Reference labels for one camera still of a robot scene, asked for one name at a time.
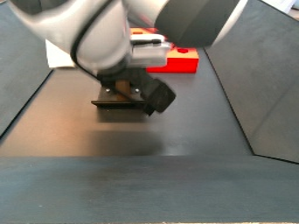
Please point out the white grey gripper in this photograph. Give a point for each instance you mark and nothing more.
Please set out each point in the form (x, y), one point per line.
(150, 49)

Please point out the brown hexagon peg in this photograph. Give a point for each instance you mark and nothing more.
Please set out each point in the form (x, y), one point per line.
(123, 88)

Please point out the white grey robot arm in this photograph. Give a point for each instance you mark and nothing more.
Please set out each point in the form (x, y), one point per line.
(114, 37)

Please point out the black curved holder stand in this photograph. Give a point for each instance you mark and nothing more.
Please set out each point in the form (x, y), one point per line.
(111, 100)

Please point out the red shape sorter block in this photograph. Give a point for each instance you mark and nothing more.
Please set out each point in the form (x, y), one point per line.
(182, 59)

